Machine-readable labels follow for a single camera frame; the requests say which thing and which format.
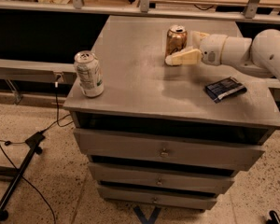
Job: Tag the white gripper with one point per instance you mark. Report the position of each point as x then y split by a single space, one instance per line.
212 49

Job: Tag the orange soda can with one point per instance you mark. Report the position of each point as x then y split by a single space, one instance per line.
176 39

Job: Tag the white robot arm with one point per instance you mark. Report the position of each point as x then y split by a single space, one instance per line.
256 57

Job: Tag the white green soda can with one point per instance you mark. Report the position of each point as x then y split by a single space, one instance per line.
89 74

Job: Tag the dark blue snack packet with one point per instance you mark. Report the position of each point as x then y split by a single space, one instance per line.
224 88

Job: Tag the grey drawer cabinet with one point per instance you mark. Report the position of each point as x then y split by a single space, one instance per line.
154 135

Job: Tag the grey side bench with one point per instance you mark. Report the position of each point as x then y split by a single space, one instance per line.
37 71

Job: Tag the black stand leg with wheels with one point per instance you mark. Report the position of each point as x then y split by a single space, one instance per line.
15 175

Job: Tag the black object bottom right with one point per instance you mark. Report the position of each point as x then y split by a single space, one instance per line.
274 218

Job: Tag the grey metal shelf rail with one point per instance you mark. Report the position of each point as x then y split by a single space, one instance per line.
263 11

